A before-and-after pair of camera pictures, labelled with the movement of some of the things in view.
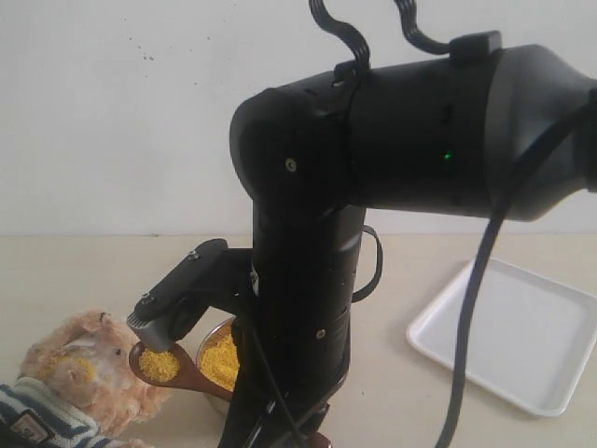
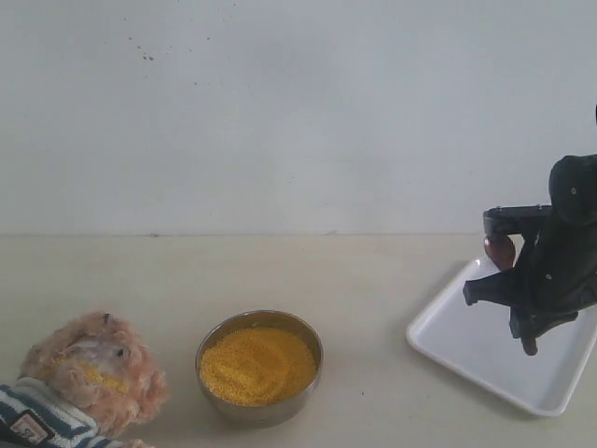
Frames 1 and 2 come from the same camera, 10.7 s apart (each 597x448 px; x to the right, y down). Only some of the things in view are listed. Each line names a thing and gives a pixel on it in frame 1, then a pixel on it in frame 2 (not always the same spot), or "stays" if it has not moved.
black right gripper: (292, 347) to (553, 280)
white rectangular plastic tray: (533, 335) stays
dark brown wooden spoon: (183, 381) to (500, 252)
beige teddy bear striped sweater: (77, 388) stays
